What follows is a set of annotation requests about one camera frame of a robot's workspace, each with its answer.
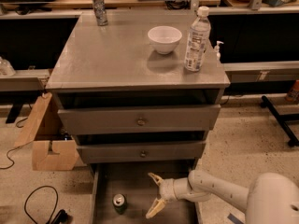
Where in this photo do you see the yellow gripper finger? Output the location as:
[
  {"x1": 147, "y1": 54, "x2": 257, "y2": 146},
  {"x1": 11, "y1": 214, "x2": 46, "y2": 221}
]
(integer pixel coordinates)
[
  {"x1": 146, "y1": 199, "x2": 166, "y2": 219},
  {"x1": 148, "y1": 173, "x2": 164, "y2": 187}
]

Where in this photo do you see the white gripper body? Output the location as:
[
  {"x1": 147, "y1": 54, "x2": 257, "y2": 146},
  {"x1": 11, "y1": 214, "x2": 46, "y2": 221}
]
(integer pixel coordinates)
[{"x1": 159, "y1": 178, "x2": 190, "y2": 202}]

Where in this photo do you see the green soda can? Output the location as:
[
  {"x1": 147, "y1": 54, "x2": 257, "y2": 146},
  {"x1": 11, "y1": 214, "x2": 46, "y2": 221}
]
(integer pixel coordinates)
[{"x1": 112, "y1": 193, "x2": 127, "y2": 215}]

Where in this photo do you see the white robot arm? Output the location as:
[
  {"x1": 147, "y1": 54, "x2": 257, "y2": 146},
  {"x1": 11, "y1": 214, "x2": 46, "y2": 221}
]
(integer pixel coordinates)
[{"x1": 146, "y1": 170, "x2": 299, "y2": 224}]

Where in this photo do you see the grey bottom drawer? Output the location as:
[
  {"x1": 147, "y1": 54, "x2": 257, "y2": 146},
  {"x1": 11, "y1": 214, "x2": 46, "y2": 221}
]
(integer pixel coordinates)
[{"x1": 89, "y1": 161, "x2": 201, "y2": 224}]

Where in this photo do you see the grey drawer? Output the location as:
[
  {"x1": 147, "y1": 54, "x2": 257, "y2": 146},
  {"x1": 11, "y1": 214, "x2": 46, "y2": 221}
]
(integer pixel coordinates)
[
  {"x1": 58, "y1": 90, "x2": 221, "y2": 135},
  {"x1": 89, "y1": 161, "x2": 201, "y2": 224},
  {"x1": 78, "y1": 132, "x2": 206, "y2": 163}
]

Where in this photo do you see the grey middle drawer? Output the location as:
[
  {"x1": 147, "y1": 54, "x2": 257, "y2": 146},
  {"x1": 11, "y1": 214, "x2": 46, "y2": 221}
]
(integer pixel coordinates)
[{"x1": 78, "y1": 132, "x2": 206, "y2": 163}]

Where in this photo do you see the grey top drawer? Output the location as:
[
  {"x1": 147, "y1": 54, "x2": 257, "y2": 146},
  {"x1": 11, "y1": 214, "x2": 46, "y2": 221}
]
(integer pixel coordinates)
[{"x1": 58, "y1": 90, "x2": 221, "y2": 135}]

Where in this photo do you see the grey drawer cabinet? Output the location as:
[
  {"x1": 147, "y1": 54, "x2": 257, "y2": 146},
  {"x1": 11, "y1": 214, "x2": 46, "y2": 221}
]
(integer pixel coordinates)
[{"x1": 45, "y1": 8, "x2": 231, "y2": 224}]

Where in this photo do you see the silver patterned tall can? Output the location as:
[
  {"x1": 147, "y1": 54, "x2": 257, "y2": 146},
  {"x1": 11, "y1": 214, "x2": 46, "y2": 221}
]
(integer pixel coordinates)
[{"x1": 93, "y1": 0, "x2": 107, "y2": 26}]

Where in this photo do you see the wooden box stand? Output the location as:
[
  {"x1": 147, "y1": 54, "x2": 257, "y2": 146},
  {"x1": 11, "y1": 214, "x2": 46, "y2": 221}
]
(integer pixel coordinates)
[{"x1": 14, "y1": 92, "x2": 80, "y2": 171}]

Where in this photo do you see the black table leg base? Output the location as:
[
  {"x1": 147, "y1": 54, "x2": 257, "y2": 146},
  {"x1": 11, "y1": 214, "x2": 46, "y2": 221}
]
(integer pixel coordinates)
[{"x1": 260, "y1": 95, "x2": 299, "y2": 147}]

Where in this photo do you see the white pump dispenser bottle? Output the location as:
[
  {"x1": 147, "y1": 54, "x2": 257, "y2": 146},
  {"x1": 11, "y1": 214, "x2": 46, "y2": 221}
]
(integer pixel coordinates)
[{"x1": 214, "y1": 41, "x2": 224, "y2": 61}]

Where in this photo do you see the white ceramic bowl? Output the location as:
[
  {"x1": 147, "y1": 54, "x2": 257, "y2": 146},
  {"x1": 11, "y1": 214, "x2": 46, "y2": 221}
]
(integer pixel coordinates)
[{"x1": 148, "y1": 26, "x2": 182, "y2": 54}]

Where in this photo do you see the orange bottle on floor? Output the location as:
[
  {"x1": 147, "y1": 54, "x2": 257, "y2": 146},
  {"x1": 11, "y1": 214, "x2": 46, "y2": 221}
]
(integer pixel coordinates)
[{"x1": 286, "y1": 80, "x2": 299, "y2": 102}]

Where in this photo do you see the clear plastic water bottle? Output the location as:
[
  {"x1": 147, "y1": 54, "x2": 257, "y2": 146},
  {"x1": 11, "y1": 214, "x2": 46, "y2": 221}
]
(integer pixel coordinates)
[{"x1": 184, "y1": 6, "x2": 211, "y2": 72}]

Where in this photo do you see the clear plastic container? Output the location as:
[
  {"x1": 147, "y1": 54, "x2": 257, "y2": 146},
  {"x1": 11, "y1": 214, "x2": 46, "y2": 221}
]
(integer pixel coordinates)
[{"x1": 0, "y1": 57, "x2": 16, "y2": 77}]

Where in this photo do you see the black floor cable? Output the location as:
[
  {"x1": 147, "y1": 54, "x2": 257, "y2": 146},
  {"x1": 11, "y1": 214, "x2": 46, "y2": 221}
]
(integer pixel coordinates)
[{"x1": 23, "y1": 185, "x2": 69, "y2": 224}]

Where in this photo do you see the thin black cable left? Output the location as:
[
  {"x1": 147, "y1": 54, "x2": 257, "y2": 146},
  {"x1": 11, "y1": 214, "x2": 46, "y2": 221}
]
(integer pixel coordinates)
[{"x1": 0, "y1": 117, "x2": 32, "y2": 171}]

